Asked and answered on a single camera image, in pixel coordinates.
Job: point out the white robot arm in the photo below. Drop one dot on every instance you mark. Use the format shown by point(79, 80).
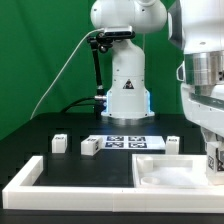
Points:
point(194, 26)

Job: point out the white square tabletop part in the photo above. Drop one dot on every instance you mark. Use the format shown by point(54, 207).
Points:
point(174, 171)

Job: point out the white U-shaped obstacle fence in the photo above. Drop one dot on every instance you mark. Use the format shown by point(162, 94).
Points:
point(21, 193)

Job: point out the fiducial tag sheet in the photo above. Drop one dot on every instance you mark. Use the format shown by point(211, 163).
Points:
point(129, 142)

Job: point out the camera on black mount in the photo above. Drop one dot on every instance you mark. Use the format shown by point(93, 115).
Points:
point(118, 31)

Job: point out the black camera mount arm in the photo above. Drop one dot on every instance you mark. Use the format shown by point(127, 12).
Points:
point(102, 43)

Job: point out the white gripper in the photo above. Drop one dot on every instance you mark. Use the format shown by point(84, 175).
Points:
point(207, 112)

